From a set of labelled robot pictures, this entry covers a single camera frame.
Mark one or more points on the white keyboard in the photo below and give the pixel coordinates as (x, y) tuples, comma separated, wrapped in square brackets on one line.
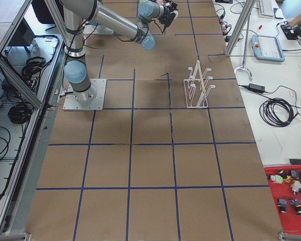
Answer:
[(265, 8)]

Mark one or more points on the white plastic cup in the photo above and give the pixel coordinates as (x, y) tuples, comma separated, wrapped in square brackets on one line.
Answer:
[(174, 13)]

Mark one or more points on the white wire cup rack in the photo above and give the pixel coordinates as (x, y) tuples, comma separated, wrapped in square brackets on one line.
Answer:
[(197, 87)]

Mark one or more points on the aluminium frame post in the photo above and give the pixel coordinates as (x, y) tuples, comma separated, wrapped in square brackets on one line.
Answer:
[(246, 11)]

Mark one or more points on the black power adapter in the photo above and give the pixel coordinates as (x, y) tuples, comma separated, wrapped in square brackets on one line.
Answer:
[(256, 88)]

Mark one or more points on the red parts bin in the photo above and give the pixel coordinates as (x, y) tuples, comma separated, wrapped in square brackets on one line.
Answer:
[(285, 185)]

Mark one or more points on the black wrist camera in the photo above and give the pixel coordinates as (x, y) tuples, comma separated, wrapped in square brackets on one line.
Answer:
[(168, 21)]

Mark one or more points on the blue teach pendant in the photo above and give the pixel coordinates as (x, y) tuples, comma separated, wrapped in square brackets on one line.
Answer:
[(267, 48)]

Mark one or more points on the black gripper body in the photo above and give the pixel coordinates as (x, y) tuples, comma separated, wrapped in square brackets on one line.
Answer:
[(166, 12)]

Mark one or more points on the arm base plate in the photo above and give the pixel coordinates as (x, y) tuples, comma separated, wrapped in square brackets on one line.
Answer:
[(92, 99)]

